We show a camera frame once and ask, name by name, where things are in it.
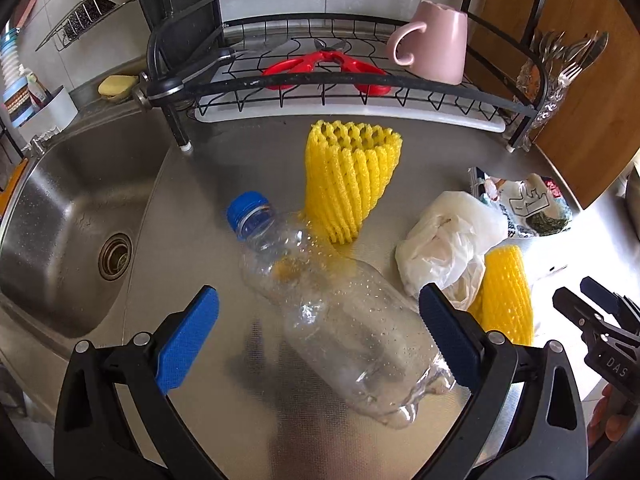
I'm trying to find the wooden cutting board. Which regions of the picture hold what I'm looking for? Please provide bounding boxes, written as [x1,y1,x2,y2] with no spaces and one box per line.
[470,0,640,211]

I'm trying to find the steel sink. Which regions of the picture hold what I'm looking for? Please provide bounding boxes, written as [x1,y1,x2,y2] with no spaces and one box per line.
[0,115,171,361]

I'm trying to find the black handled knife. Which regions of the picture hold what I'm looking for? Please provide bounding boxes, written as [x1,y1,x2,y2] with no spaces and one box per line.
[132,47,246,109]

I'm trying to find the white drip tray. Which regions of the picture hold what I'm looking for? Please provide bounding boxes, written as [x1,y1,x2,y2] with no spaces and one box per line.
[194,104,512,134]

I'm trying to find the yellow sponge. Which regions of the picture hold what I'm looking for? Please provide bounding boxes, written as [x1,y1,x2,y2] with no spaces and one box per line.
[97,75,139,102]

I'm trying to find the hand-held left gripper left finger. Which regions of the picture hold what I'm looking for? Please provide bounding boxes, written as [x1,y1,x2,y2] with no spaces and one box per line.
[52,285,223,480]

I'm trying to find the glass cutlery holder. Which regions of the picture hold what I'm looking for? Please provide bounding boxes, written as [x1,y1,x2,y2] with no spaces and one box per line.
[515,57,567,133]

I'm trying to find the white plastic bag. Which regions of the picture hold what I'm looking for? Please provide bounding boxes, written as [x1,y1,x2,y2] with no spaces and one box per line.
[395,191,511,311]

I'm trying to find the red scissors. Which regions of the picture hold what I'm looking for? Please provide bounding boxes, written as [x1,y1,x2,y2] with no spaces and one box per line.
[261,37,393,97]

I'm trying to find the seaweed snack wrapper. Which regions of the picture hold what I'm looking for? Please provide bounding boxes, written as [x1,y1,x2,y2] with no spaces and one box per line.
[467,166,572,240]

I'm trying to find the steel faucet with hose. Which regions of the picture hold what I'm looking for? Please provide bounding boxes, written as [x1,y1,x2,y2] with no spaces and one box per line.
[0,25,32,117]

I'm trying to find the bunch of metal cutlery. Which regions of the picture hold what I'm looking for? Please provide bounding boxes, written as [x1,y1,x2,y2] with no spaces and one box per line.
[525,30,611,92]

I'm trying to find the wire soap basket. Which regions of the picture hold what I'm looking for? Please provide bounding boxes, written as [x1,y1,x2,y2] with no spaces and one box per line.
[35,0,134,53]

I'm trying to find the white cup holder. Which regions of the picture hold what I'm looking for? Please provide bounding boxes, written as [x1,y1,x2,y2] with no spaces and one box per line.
[10,72,80,129]

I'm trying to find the pink mug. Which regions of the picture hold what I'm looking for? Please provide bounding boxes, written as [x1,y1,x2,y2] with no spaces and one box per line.
[385,0,469,86]

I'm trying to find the yellow foam fruit net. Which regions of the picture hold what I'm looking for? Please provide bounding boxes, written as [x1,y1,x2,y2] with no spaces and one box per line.
[470,246,535,346]
[304,120,403,246]

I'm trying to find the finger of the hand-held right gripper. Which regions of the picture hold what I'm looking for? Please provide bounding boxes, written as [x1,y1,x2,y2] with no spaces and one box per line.
[552,286,612,337]
[580,276,640,333]

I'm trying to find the clear plastic bottle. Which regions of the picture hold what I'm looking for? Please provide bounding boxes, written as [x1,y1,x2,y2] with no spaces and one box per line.
[226,191,458,431]

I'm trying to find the black wire dish rack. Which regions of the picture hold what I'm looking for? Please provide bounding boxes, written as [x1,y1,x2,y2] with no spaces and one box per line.
[127,0,556,155]

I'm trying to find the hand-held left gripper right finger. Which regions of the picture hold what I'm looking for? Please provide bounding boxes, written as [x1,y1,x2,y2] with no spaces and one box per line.
[415,282,589,480]

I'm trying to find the orange rag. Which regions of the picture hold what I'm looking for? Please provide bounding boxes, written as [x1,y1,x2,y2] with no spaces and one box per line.
[0,157,29,197]

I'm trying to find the person's right hand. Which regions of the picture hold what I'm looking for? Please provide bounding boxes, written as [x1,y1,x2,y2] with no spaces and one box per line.
[587,382,632,450]

